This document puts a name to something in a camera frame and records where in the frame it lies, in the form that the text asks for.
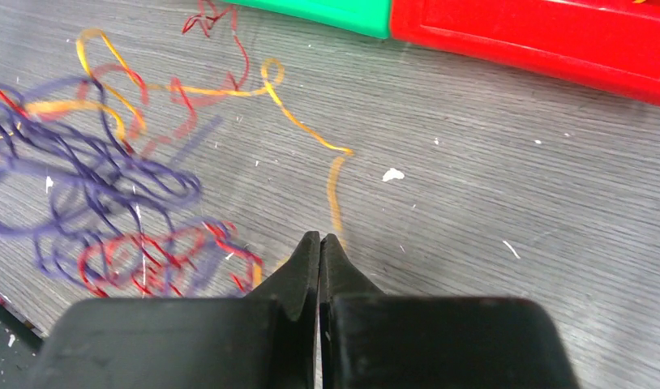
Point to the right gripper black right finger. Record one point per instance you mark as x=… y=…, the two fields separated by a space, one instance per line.
x=371 y=339

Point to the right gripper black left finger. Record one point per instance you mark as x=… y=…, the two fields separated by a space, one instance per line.
x=263 y=340

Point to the green plastic bin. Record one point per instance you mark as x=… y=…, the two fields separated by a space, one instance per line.
x=366 y=17

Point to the red plastic bin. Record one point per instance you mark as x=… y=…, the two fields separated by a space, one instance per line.
x=612 y=46

